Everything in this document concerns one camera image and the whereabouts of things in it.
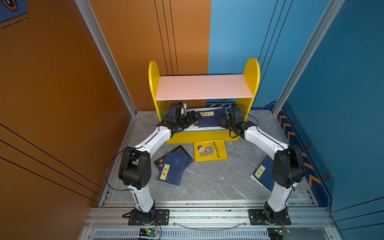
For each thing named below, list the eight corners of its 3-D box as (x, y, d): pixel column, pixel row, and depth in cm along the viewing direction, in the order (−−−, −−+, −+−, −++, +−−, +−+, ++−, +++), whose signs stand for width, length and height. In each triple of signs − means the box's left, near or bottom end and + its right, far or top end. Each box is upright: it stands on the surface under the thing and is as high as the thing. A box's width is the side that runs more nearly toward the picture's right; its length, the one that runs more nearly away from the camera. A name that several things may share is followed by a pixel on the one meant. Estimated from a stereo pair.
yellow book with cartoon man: (195, 162, 94) (195, 160, 93) (193, 143, 103) (193, 141, 102) (228, 159, 96) (228, 157, 94) (223, 141, 105) (224, 139, 103)
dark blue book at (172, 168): (158, 182, 86) (156, 179, 84) (168, 154, 98) (167, 152, 95) (179, 186, 85) (178, 184, 82) (186, 158, 96) (186, 155, 93)
